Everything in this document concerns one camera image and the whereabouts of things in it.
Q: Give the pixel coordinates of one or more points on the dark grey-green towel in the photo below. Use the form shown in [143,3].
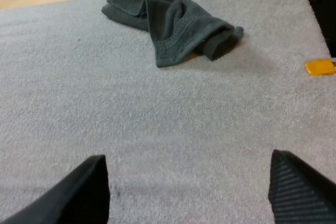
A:
[123,3]
[178,30]

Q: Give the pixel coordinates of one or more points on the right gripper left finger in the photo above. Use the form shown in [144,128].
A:
[78,195]

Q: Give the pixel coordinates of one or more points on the orange clip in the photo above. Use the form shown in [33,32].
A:
[319,67]

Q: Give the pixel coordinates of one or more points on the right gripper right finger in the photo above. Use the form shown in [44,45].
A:
[302,195]

